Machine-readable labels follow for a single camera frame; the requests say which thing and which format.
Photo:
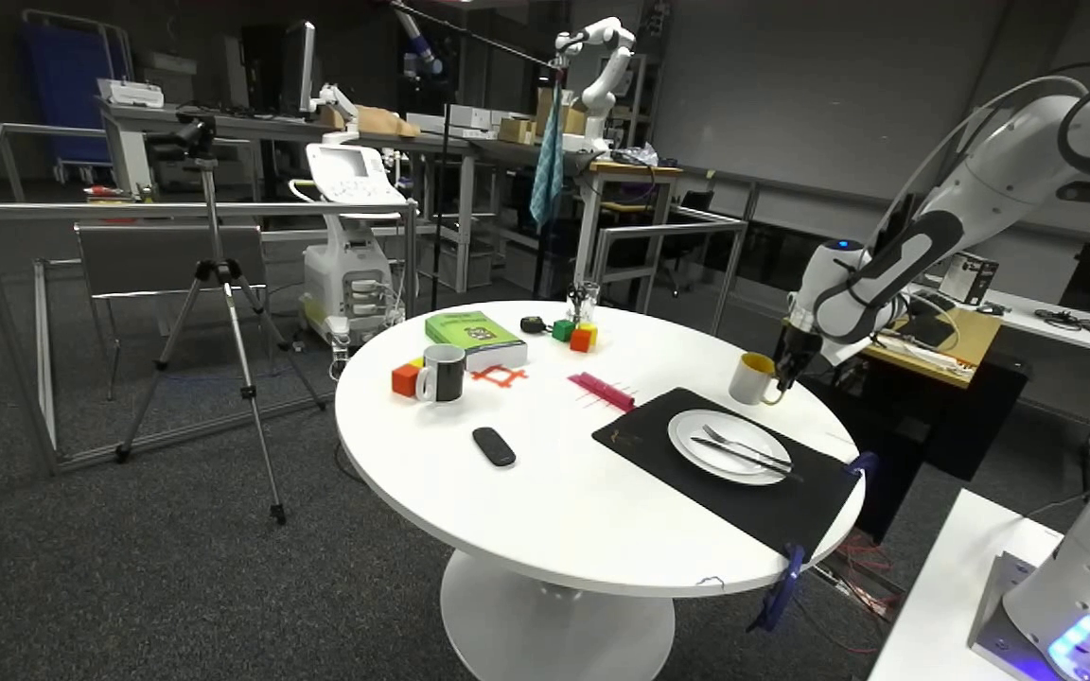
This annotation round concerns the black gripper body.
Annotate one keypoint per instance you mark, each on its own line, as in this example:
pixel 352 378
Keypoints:
pixel 794 341

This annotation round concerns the yellow and white mug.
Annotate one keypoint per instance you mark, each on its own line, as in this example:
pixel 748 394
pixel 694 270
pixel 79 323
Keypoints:
pixel 749 378

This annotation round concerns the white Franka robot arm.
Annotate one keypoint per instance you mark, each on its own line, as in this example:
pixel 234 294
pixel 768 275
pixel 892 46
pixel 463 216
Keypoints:
pixel 972 189

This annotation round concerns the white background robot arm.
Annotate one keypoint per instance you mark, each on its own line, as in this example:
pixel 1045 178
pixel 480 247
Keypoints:
pixel 605 71

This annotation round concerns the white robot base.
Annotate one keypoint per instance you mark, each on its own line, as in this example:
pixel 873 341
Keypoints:
pixel 1086 580

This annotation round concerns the black and white mug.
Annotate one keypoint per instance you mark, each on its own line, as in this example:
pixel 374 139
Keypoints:
pixel 449 377

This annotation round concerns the silver knife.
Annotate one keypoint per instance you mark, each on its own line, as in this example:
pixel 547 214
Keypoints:
pixel 748 444

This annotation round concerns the silver fork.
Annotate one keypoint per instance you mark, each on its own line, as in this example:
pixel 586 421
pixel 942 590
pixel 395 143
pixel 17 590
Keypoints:
pixel 734 454

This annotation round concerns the white round plate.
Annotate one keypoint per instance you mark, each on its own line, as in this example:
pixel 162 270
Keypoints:
pixel 699 453

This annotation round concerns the black pad on desk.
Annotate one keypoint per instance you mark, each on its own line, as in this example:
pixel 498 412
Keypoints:
pixel 929 332

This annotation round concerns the black placemat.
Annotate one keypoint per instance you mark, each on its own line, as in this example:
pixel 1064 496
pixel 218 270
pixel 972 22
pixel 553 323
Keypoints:
pixel 773 511

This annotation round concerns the wooden desk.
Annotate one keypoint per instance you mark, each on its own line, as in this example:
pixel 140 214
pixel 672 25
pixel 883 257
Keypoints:
pixel 948 378

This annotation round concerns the small orange block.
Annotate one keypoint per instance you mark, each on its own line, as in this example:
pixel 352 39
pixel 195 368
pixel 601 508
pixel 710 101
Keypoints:
pixel 585 339

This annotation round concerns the small green block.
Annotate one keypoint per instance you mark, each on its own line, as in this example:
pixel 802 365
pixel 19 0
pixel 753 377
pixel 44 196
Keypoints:
pixel 560 332

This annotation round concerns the small black object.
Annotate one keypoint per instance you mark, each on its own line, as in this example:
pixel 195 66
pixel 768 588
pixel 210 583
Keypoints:
pixel 531 323

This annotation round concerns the orange flat plastic piece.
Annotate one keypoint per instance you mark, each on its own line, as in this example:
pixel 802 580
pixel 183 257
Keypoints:
pixel 498 372

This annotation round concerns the black oblong remote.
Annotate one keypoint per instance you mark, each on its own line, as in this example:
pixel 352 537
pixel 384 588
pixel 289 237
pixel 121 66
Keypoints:
pixel 492 448

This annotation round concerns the teal hanging cloth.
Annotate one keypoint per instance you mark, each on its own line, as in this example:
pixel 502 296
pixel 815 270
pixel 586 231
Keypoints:
pixel 547 170

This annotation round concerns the green book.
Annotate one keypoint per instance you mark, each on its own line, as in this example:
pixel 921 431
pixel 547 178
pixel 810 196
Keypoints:
pixel 470 332

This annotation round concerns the orange cube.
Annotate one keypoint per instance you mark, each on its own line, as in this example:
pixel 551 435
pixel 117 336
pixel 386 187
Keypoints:
pixel 406 378

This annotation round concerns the white machine on cart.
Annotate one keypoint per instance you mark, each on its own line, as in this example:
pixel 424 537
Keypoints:
pixel 350 278

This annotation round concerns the black boom pole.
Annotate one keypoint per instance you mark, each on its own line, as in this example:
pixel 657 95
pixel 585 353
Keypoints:
pixel 470 39

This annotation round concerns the cardboard box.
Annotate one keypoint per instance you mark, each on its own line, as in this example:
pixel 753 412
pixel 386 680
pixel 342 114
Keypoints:
pixel 384 124

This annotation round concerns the dark monitor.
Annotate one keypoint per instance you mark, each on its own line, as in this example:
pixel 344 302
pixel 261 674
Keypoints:
pixel 300 62

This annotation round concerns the grey metal rail frame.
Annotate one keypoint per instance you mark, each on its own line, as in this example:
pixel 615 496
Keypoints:
pixel 658 230

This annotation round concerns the white table pedestal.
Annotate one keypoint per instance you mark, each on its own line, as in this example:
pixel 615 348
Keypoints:
pixel 559 629

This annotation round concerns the grey camera tripod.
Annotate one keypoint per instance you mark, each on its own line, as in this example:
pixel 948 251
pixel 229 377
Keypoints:
pixel 234 328

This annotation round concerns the black camera on tripod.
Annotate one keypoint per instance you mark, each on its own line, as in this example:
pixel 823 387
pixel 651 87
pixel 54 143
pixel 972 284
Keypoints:
pixel 196 135

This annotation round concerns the aluminium frame table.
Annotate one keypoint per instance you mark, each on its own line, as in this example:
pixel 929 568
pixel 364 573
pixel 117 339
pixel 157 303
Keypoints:
pixel 128 208

